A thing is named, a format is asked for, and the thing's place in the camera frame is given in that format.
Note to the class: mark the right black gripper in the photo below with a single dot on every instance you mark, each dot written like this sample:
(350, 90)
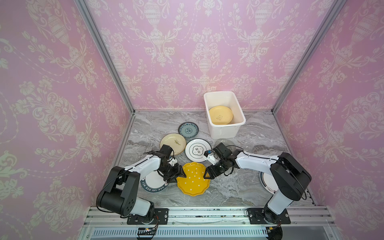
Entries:
(215, 169)

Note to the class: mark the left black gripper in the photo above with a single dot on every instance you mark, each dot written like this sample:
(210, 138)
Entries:
(178, 172)

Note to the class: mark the yellow polka dot plate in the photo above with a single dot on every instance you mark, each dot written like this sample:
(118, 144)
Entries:
(194, 183)

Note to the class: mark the white plate green lettered rim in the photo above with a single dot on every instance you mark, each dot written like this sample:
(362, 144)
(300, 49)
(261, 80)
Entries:
(153, 183)

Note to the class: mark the pale yellow round plate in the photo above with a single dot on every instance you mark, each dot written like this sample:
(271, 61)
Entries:
(221, 115)

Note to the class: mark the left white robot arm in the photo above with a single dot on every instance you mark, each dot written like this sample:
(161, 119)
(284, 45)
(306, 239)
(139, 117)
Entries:
(120, 192)

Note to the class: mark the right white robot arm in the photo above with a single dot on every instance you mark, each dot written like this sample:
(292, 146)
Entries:
(290, 176)

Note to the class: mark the white plastic bin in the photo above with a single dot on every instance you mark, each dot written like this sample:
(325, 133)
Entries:
(228, 99)

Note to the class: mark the white plate black rim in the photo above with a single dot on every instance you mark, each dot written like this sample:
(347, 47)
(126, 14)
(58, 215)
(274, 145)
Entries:
(195, 150)

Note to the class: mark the cream plate with plant motif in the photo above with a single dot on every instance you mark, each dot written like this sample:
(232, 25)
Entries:
(176, 141)

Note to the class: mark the clear glass plate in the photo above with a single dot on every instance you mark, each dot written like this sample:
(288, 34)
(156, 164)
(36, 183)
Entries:
(231, 145)

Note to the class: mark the small teal patterned plate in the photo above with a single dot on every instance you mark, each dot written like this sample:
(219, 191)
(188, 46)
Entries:
(188, 130)

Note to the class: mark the white plate red green rim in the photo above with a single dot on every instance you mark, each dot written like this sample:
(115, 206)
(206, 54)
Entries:
(268, 183)

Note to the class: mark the white vented strip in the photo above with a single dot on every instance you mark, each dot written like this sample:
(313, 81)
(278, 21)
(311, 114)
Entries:
(133, 233)

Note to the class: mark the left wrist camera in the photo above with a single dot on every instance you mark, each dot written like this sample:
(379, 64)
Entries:
(172, 161)

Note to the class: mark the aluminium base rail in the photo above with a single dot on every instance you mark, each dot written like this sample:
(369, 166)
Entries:
(298, 223)

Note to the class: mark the aluminium left corner post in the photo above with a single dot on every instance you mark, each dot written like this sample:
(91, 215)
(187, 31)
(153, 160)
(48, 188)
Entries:
(102, 48)

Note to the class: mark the aluminium corner post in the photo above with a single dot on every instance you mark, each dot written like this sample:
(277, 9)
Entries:
(320, 33)
(102, 48)

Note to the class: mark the aluminium right corner post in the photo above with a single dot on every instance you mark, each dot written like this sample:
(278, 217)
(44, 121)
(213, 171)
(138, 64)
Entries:
(320, 33)

